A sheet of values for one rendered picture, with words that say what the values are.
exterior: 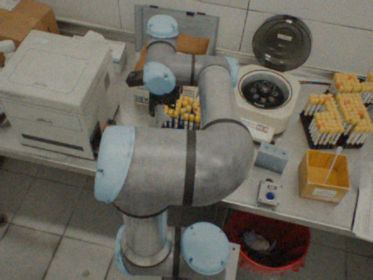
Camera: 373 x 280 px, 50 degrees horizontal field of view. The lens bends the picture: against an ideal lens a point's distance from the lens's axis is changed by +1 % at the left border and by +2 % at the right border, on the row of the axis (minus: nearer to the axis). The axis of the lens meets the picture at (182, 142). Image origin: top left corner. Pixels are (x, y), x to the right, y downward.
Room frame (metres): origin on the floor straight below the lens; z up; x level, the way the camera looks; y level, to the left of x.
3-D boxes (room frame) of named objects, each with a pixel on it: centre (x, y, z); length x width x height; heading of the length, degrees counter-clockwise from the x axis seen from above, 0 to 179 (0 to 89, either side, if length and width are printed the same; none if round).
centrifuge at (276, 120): (1.00, -0.29, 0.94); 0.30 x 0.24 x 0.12; 160
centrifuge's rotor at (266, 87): (1.02, -0.29, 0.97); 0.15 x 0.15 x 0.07
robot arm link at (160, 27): (0.78, 0.07, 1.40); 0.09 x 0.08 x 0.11; 1
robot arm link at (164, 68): (0.68, 0.05, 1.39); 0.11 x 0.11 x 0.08; 1
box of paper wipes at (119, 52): (1.25, 0.38, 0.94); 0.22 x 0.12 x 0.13; 83
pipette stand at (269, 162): (0.76, -0.31, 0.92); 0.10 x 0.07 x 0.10; 71
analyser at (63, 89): (0.89, 0.40, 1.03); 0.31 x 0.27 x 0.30; 79
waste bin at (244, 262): (0.72, -0.40, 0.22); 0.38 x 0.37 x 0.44; 79
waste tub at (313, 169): (0.70, -0.48, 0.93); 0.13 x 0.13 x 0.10; 84
